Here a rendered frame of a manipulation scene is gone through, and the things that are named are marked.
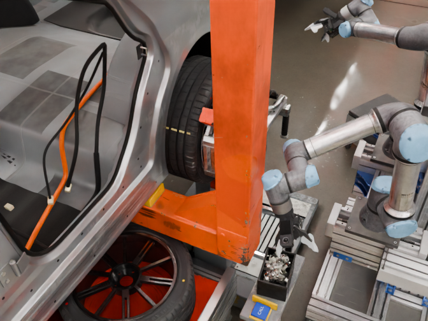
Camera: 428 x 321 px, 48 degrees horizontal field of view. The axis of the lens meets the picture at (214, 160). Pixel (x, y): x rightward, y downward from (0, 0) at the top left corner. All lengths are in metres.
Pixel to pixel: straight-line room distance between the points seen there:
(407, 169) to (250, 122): 0.56
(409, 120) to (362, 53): 3.37
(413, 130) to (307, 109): 2.56
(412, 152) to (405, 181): 0.16
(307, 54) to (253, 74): 3.35
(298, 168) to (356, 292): 1.16
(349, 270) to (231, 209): 0.95
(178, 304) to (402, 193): 1.08
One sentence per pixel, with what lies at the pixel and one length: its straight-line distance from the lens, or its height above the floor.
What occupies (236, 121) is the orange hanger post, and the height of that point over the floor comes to 1.37.
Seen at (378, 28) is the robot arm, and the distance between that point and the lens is 2.41.
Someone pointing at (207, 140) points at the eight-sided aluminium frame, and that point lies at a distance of 2.29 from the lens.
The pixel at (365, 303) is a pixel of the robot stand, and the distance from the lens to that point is 2.69.
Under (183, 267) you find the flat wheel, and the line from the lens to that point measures 2.37.
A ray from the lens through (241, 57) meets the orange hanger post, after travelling 1.59.
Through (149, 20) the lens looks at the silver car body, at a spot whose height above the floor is 1.57.
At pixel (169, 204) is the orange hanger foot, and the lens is 2.39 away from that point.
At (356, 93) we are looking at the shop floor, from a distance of 4.44.
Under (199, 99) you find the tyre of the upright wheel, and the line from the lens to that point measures 2.28.
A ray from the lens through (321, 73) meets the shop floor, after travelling 4.65.
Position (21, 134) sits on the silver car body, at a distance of 2.54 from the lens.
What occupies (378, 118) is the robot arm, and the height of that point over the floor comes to 1.41.
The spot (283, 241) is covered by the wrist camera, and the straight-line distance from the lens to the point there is 1.73.
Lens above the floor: 2.43
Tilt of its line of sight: 42 degrees down
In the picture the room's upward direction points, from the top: 2 degrees counter-clockwise
